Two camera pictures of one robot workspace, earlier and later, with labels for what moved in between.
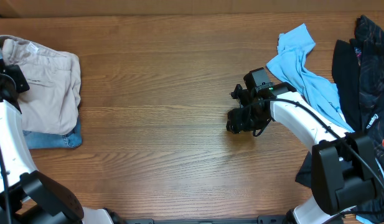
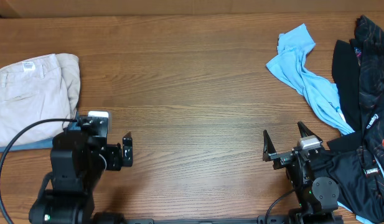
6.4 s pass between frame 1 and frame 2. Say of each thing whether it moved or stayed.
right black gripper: moved
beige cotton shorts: moved
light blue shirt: stayed
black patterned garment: stayed
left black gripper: moved
